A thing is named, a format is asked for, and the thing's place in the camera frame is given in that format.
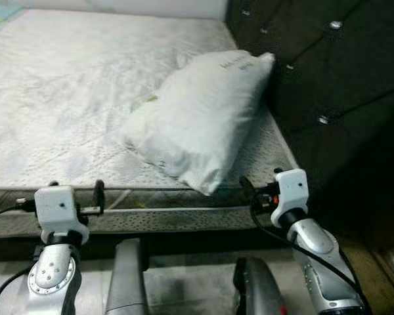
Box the grey left robot leg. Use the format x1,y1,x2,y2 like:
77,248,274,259
105,238,151,315

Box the grey robot leg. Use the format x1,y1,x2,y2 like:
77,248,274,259
105,238,151,315
233,256,290,315

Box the white pillow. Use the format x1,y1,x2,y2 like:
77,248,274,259
118,49,277,197

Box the grey quilted mattress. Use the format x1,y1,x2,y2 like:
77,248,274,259
0,8,300,238

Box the grey right robot leg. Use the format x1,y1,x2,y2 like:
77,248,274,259
233,256,290,315

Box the dark tufted headboard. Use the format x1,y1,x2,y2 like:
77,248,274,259
223,0,394,232

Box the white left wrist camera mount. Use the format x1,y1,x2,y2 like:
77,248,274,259
34,186,90,247

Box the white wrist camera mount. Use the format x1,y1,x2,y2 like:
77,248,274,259
271,169,310,228
34,186,90,247

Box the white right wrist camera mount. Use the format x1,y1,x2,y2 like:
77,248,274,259
271,169,310,228

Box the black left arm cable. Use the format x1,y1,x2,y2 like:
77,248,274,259
0,197,40,315

